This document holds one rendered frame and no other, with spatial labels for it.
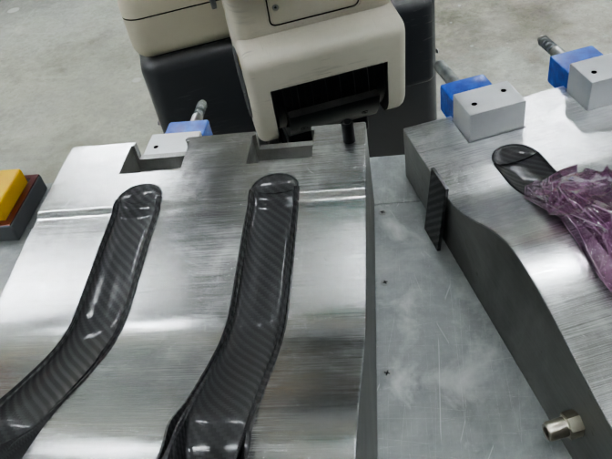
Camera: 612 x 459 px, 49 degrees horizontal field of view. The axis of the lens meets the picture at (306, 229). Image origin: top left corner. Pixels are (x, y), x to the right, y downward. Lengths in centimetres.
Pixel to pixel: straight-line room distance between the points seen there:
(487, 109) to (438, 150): 5
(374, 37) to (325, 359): 60
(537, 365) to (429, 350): 8
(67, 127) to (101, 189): 199
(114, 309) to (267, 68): 49
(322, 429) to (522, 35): 232
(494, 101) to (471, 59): 185
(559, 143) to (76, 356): 40
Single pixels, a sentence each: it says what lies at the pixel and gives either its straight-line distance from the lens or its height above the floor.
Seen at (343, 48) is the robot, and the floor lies 78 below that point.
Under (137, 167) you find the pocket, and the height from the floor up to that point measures 87.
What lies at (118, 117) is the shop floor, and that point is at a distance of 249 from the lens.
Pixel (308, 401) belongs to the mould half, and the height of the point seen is 92.
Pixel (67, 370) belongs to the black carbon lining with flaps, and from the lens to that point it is 43.
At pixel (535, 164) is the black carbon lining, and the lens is 57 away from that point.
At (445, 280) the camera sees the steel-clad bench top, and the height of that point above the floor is 80.
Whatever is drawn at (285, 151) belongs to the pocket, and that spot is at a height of 87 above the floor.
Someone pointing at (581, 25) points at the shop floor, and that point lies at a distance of 264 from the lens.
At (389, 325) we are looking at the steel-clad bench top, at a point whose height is 80.
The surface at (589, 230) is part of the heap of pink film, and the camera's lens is 44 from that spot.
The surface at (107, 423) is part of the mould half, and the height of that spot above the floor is 93.
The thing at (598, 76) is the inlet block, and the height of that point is 88.
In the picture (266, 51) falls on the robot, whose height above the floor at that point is 80.
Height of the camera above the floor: 120
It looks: 42 degrees down
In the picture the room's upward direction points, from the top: 12 degrees counter-clockwise
